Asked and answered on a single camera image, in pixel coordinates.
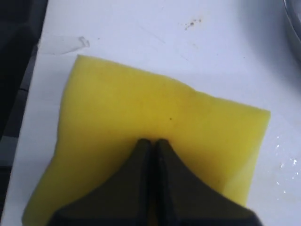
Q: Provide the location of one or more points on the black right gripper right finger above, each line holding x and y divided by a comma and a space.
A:
182, 199

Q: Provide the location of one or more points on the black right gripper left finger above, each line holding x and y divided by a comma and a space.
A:
121, 201

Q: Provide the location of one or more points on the yellow sponge block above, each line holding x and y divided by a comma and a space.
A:
106, 107

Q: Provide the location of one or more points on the stainless steel round pan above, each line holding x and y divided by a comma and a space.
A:
293, 24

